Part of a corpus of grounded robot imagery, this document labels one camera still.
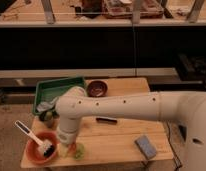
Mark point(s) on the dark green cup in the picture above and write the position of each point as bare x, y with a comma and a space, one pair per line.
47, 118

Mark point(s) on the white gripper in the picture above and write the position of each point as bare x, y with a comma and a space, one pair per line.
65, 138

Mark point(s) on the dark brown bowl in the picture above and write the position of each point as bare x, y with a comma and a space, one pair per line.
97, 88

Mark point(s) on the green plastic tray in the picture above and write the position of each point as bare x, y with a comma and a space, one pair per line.
47, 90

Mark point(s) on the grey crumpled cloth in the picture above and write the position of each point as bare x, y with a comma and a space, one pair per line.
45, 106

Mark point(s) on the blue sponge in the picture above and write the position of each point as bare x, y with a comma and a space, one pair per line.
146, 147

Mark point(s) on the green plastic cup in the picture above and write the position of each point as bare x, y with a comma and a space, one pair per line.
79, 151

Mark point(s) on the orange bowl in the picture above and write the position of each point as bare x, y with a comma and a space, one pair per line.
33, 154

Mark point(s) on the wooden table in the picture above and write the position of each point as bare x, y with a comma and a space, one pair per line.
105, 144

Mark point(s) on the black striped block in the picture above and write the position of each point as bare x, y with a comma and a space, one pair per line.
106, 120

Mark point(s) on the orange apple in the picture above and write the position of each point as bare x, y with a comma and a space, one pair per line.
72, 149

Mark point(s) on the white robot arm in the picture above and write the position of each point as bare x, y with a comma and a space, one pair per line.
186, 108

